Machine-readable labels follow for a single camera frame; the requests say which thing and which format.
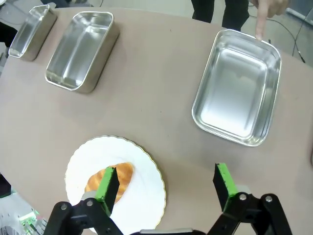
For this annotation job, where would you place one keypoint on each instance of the deep rectangular steel container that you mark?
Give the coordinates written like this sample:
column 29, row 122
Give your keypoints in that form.
column 78, row 50

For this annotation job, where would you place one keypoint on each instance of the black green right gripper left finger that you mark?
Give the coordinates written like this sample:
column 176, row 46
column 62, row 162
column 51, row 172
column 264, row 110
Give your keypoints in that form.
column 107, row 193

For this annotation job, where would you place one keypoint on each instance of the wide shallow steel container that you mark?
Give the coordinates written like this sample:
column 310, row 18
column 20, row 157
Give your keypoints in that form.
column 238, row 85

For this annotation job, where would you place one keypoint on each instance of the person's pointing hand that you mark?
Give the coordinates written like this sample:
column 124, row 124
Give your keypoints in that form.
column 262, row 14

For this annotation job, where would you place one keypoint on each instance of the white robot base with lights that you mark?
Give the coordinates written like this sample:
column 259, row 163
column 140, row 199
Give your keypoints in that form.
column 19, row 218

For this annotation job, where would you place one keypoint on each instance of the narrow small steel container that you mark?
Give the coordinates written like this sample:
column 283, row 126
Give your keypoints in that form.
column 30, row 31

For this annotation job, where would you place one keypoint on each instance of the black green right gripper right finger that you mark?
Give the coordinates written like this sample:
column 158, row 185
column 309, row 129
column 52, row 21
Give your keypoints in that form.
column 226, row 186

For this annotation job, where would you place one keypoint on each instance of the white scalloped gold-rimmed plate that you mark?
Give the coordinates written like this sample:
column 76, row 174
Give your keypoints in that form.
column 144, row 186

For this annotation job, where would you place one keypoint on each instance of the golden brown bread roll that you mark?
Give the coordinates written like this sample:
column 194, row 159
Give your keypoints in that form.
column 122, row 175

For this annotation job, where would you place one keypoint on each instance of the person's dark trousers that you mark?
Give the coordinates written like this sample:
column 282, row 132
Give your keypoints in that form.
column 220, row 11

